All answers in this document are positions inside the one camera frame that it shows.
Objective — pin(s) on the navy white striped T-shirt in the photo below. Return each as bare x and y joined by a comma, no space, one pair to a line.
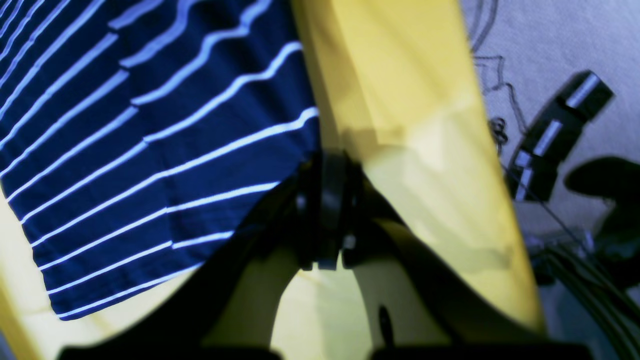
136,135

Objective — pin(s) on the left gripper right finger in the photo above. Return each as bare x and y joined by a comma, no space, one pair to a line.
418,307

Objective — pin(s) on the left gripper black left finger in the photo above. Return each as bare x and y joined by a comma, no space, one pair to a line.
226,310

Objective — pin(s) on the yellow table cloth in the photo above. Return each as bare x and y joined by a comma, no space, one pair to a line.
394,85

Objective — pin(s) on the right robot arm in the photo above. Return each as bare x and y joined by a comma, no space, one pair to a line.
534,168

